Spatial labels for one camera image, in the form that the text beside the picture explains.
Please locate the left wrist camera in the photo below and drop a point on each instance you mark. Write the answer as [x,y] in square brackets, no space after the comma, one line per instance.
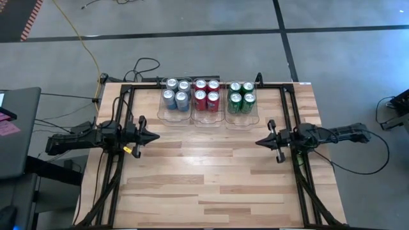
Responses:
[112,129]

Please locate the black side desk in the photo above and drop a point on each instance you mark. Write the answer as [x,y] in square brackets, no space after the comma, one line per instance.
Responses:
[48,169]

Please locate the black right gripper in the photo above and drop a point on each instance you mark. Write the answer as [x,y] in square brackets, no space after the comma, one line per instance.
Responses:
[284,139]

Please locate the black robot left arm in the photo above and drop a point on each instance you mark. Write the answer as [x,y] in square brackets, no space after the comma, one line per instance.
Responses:
[73,139]

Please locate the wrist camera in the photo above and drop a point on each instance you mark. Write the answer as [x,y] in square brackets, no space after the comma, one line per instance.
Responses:
[305,132]
[112,129]

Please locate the yellow tag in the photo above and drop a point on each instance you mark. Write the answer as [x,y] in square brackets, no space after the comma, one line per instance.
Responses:
[127,149]

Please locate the silver and blue soda can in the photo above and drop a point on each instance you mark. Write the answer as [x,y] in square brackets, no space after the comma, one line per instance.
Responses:
[181,96]
[184,85]
[168,95]
[172,83]

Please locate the black mat orange-striped edge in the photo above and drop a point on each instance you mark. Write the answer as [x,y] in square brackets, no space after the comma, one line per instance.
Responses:
[12,19]

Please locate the black device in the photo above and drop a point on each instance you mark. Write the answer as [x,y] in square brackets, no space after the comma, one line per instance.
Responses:
[401,102]

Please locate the clear plastic bin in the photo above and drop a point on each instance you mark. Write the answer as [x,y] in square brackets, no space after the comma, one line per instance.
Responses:
[174,118]
[242,123]
[207,119]

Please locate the grey laptop lid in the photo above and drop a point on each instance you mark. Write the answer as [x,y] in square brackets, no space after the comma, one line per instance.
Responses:
[22,143]

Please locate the red Fanta soda can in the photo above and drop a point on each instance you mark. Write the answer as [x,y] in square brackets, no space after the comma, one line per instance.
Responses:
[200,84]
[213,85]
[200,95]
[213,96]

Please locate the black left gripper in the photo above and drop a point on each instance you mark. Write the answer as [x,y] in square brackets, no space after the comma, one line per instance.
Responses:
[131,135]

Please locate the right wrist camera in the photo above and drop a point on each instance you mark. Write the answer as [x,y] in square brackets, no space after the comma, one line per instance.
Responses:
[305,132]

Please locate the black clamp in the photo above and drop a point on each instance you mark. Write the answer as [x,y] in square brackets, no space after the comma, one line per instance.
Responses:
[259,80]

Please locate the black phone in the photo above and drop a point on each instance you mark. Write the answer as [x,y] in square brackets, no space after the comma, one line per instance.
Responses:
[6,113]

